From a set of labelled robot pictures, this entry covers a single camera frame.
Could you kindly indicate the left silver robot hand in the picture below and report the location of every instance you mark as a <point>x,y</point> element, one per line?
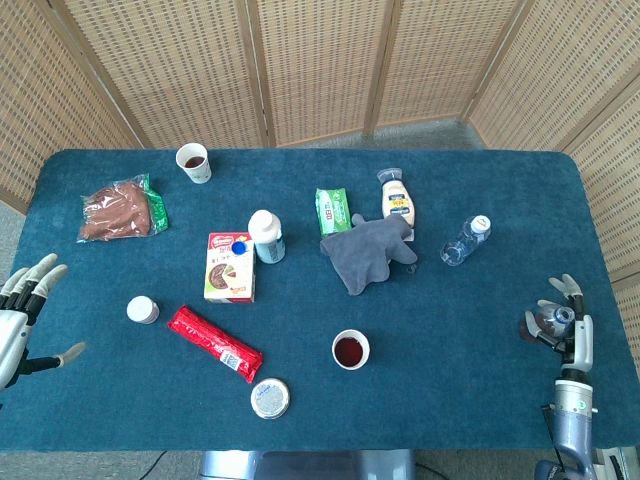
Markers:
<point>10,335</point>

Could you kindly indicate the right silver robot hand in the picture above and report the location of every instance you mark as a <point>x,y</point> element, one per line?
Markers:
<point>580,345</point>

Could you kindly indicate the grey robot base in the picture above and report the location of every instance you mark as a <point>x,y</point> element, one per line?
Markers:
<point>300,467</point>

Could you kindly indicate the clear water bottle white cap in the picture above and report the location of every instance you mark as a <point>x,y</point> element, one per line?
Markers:
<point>462,245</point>

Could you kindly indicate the white paper cup green flower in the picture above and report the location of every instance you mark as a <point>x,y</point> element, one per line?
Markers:
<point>200,172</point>
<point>351,350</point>

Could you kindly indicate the mayonnaise squeeze bottle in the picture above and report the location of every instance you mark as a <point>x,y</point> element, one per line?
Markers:
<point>397,200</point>

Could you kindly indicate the white milk drink bottle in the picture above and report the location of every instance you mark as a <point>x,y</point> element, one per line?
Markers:
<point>265,230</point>

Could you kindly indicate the white equipment box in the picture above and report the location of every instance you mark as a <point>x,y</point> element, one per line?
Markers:
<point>617,465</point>

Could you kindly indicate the small white jar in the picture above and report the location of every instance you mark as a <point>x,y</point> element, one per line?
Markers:
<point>142,309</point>

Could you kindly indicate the brown food bag green edge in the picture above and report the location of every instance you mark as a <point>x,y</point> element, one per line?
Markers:
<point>120,215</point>

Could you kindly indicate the red biscuit pack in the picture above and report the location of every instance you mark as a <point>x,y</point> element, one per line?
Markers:
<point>210,340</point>

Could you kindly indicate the red white cake box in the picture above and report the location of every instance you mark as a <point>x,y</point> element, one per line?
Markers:
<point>220,270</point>

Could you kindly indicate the grey towel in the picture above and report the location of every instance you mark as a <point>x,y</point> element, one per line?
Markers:
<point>365,255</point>

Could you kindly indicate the round metal tin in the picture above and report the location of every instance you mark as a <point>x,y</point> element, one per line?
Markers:
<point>270,398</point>

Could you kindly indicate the blue carpet table cover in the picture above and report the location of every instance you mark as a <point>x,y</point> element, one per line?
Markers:
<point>300,325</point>

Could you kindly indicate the green wet wipes pack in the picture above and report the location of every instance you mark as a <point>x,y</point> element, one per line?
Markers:
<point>332,210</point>

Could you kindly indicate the wicker folding screen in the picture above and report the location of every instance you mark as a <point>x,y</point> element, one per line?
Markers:
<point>320,65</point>

